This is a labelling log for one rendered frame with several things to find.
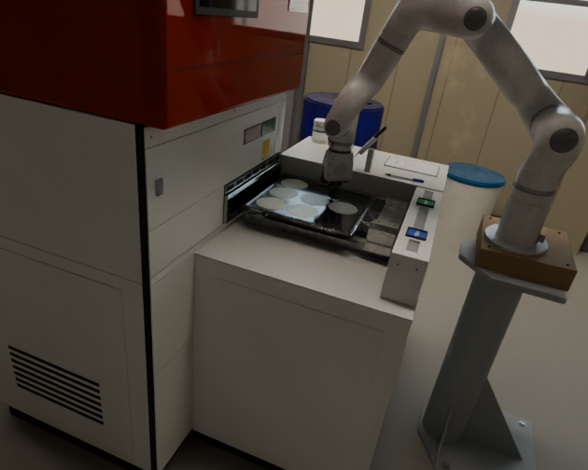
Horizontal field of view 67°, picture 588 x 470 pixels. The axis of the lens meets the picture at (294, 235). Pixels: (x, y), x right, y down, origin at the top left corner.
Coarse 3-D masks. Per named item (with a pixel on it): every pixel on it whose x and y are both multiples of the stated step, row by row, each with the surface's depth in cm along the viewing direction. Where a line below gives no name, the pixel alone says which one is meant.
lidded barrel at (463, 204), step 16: (448, 176) 315; (464, 176) 311; (480, 176) 316; (496, 176) 320; (448, 192) 319; (464, 192) 310; (480, 192) 307; (496, 192) 311; (448, 208) 322; (464, 208) 315; (480, 208) 314; (448, 224) 326; (464, 224) 321; (448, 240) 331; (464, 240) 327
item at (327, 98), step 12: (312, 96) 326; (324, 96) 332; (336, 96) 338; (312, 108) 314; (324, 108) 307; (372, 108) 311; (384, 108) 324; (312, 120) 317; (360, 120) 308; (372, 120) 313; (300, 132) 337; (312, 132) 320; (360, 132) 312; (372, 132) 319; (360, 144) 317
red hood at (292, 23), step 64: (0, 0) 92; (64, 0) 87; (128, 0) 82; (192, 0) 88; (256, 0) 111; (0, 64) 99; (64, 64) 93; (128, 64) 87; (192, 64) 93; (256, 64) 121
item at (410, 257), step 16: (416, 192) 153; (432, 192) 155; (416, 208) 140; (432, 208) 141; (416, 224) 130; (432, 224) 130; (400, 240) 118; (416, 240) 119; (432, 240) 120; (400, 256) 111; (416, 256) 111; (400, 272) 113; (416, 272) 111; (384, 288) 117; (400, 288) 115; (416, 288) 113
